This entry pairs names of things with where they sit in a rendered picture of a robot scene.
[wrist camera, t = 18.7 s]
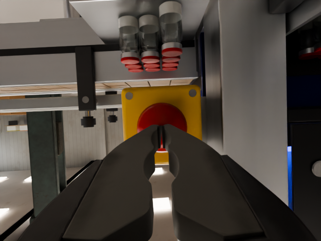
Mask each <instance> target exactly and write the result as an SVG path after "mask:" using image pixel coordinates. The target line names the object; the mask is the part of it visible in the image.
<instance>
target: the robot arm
mask: <svg viewBox="0 0 321 241"><path fill-rule="evenodd" d="M161 138H162V145H163V148H165V149H166V151H167V152H168V153H169V171H170V172H171V173H172V174H173V176H174V177H175V179H174V181H173V182H172V184H171V204H172V220H173V229H174V234H175V236H176V238H177V239H178V240H180V241H317V239H316V238H315V237H314V235H313V234H312V233H311V232H310V230H309V229H308V228H307V227H306V225H305V224H304V223H303V222H302V221H301V220H300V219H299V217H298V216H297V215H296V214H295V213H294V212H293V211H292V210H291V209H290V208H289V207H288V206H287V205H286V204H285V203H284V202H283V201H282V200H281V199H280V198H278V197H277V196H276V195H275V194H274V193H273V192H271V191H270V190H269V189H268V188H267V187H265V186H264V185H263V184H262V183H260V182H259V181H258V180H257V179H256V178H254V177H253V176H252V175H251V174H250V173H249V172H247V171H246V170H245V169H244V168H243V167H241V166H240V165H239V164H238V163H236V162H235V161H234V160H233V159H232V158H230V157H229V156H228V155H220V154H219V153H218V152H217V151H216V150H215V149H213V148H212V147H211V146H209V145H208V144H206V143H205V142H203V141H201V140H200V139H198V138H196V137H194V136H192V135H190V134H188V133H186V132H184V131H182V130H180V129H178V128H177V127H175V126H173V125H171V124H165V125H163V126H159V125H151V126H149V127H147V128H145V129H144V130H142V131H140V132H139V133H137V134H135V135H134V136H132V137H130V138H128V139H127V140H125V141H124V142H122V143H121V144H120V145H118V146H117V147H116V148H114V149H113V150H112V151H111V152H110V153H109V154H108V155H107V156H106V157H104V158H103V159H102V160H95V161H94V162H93V163H92V164H91V165H90V166H89V167H88V168H87V169H86V170H84V171H83V172H82V173H81V174H80V175H79V176H78V177H77V178H76V179H75V180H74V181H73V182H71V183H70V184H69V185H68V186H67V187H66V188H65V189H64V190H63V191H62V192H61V193H60V194H58V195H57V196H56V197H55V198H54V199H53V200H52V201H51V202H50V203H49V204H48V205H47V206H46V207H45V208H44V209H43V210H42V211H41V212H40V213H39V214H38V215H37V216H36V218H35V219H34V220H33V221H32V222H31V223H30V225H29V226H28V227H27V228H26V230H25V231H24V232H23V233H22V235H21V236H20V237H19V238H18V240H17V241H148V240H149V239H150V238H151V236H152V233H153V219H154V208H153V197H152V186H151V183H150V181H149V179H150V177H151V176H152V175H153V173H154V172H155V157H154V155H155V153H156V152H157V151H158V149H160V148H161Z"/></svg>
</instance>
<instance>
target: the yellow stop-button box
mask: <svg viewBox="0 0 321 241"><path fill-rule="evenodd" d="M121 99H122V119H123V137H124V141H125V140H127V139H128V138H130V137H132V136H134V135H135V134H137V123H138V119H139V116H140V115H141V113H142V112H143V111H144V109H146V108H147V107H148V106H150V105H152V104H155V103H169V104H172V105H174V106H176V107H177V108H178V109H179V110H180V111H181V112H182V113H183V115H184V116H185V118H186V122H187V133H188V134H190V135H192V136H194V137H196V138H198V139H200V140H201V141H202V117H201V90H200V87H199V86H198V85H180V86H158V87H137V88H124V89H123V90H122V92H121ZM154 157H155V165H166V164H169V153H168V152H167V153H157V152H156V153H155V155H154Z"/></svg>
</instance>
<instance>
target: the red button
mask: <svg viewBox="0 0 321 241"><path fill-rule="evenodd" d="M165 124H171V125H173V126H175V127H177V128H178V129H180V130H182V131H184V132H187V122H186V118H185V116H184V115H183V113H182V112H181V111H180V110H179V109H178V108H177V107H176V106H174V105H172V104H169V103H155V104H152V105H150V106H148V107H147V108H146V109H144V111H143V112H142V113H141V115H140V116H139V119H138V123H137V133H139V132H140V131H142V130H144V129H145V128H147V127H149V126H151V125H159V126H163V125H165ZM157 153H167V151H166V149H165V148H163V145H162V138H161V148H160V149H158V151H157Z"/></svg>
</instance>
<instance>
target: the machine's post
mask: <svg viewBox="0 0 321 241"><path fill-rule="evenodd" d="M203 24H204V54H205V83H206V113H207V142H208V145H209V146H211V147H212V148H213V149H215V150H216V151H217V152H218V153H219V154H220V155H228V156H229V157H230V158H232V159H233V160H234V161H235V162H236V163H238V164H239V165H240V166H241V167H243V168H244V169H245V170H246V171H247V172H249V173H250V174H251V175H252V176H253V177H254V178H256V179H257V180H258V181H259V182H260V183H262V184H263V185H264V186H265V187H267V188H268V189H269V190H270V191H271V192H273V193H274V194H275V195H276V196H277V197H278V198H280V199H281V200H282V201H283V202H284V203H285V204H286V205H287V206H289V197H288V136H287V74H286V13H273V14H271V13H269V0H209V3H208V5H207V8H206V10H205V13H204V15H203Z"/></svg>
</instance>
